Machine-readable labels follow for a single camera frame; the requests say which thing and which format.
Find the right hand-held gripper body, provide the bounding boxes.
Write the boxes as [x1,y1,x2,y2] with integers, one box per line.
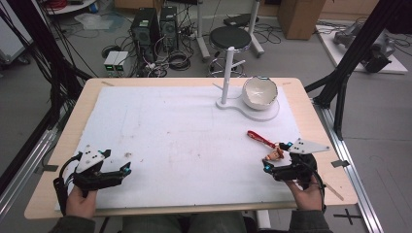
[273,138,331,190]

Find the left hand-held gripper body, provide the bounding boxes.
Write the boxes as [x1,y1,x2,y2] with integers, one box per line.
[72,144,126,198]

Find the doll keychain with red strap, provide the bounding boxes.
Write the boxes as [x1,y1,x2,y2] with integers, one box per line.
[247,129,286,162]

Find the person's left hand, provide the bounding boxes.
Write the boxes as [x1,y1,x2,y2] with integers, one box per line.
[65,185,99,219]

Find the person's right hand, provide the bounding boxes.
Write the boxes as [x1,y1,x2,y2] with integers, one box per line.
[286,176,325,212]

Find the grey tape piece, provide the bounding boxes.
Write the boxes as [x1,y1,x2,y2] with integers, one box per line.
[33,164,59,173]
[330,159,351,169]

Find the white table leg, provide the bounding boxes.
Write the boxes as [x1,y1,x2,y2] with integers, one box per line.
[256,210,272,229]

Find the white foam mat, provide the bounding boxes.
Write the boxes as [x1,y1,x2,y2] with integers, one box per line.
[54,84,302,212]

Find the white eggshell-shaped bowl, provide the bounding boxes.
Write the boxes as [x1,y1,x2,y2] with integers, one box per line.
[241,76,280,112]

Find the person's legs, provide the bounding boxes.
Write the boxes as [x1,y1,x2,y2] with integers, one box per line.
[120,213,248,233]

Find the white hook stand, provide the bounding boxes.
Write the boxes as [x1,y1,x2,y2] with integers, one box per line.
[212,46,281,122]

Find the white power supply unit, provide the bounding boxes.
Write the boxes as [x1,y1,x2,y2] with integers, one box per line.
[103,50,120,74]
[114,50,131,74]

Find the white floor platform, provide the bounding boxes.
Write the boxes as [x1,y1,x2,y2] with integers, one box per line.
[315,23,409,76]

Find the white metal stand leg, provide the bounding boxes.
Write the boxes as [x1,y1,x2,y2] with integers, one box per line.
[193,0,212,62]
[247,0,265,58]

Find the black round stool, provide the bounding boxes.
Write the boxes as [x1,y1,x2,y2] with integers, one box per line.
[208,25,253,78]

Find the brown cardboard box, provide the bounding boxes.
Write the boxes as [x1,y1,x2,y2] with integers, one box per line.
[276,0,326,41]

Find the grey robot equipment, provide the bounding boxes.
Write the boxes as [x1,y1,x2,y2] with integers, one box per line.
[333,22,396,74]

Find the black computer tower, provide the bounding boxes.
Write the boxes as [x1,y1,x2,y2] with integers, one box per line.
[130,7,161,62]
[159,5,180,52]

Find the clear plastic sheet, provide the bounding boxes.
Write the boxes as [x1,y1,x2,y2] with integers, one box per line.
[74,13,126,33]

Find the round white table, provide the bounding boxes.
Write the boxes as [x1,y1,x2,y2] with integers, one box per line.
[42,0,98,16]

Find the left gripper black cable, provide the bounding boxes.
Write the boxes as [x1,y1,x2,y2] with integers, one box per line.
[52,151,84,217]

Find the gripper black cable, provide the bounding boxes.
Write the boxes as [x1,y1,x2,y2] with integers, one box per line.
[52,151,84,217]
[310,168,326,214]

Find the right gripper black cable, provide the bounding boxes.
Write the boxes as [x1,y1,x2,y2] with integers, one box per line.
[310,168,326,214]

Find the aluminium rail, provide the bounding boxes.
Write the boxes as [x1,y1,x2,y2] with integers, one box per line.
[0,129,60,221]
[312,98,385,233]

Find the black coiled cable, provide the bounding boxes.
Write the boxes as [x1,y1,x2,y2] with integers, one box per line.
[166,50,192,72]

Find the black metal frame with cables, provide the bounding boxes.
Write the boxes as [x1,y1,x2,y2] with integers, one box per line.
[0,0,93,195]

